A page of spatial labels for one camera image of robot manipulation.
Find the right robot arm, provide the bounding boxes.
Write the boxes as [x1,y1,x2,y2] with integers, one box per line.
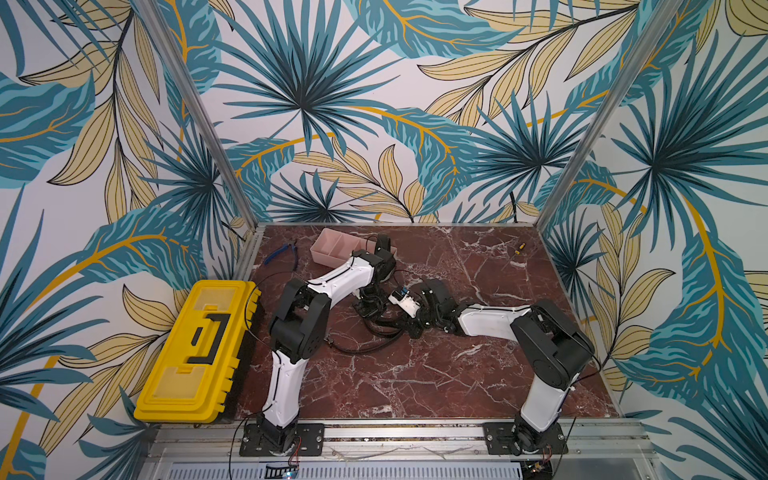
[389,279,595,454]

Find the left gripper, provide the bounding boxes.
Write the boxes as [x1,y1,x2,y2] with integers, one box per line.
[352,283,392,323]

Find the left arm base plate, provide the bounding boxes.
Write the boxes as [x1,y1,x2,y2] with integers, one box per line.
[238,423,325,457]

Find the yellow tool case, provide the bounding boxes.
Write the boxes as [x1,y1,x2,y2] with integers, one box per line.
[134,280,261,424]

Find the aluminium frame post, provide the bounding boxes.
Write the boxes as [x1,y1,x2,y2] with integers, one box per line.
[135,0,258,231]
[535,0,682,233]

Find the pink compartment storage tray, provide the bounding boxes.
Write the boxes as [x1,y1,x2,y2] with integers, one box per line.
[310,228,396,269]

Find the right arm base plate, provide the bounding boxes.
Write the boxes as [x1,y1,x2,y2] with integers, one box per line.
[482,420,568,456]

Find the aluminium front rail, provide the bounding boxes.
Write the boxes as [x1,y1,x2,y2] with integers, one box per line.
[138,418,664,479]

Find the blue handled pliers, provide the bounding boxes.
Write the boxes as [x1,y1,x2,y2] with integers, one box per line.
[262,239,300,269]

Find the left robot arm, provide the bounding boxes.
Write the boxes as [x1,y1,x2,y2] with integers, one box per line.
[256,248,396,452]

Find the right aluminium frame post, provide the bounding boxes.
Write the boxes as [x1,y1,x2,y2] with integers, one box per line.
[535,0,682,233]

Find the left aluminium frame post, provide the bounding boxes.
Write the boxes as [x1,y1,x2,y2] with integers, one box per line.
[135,0,258,231]

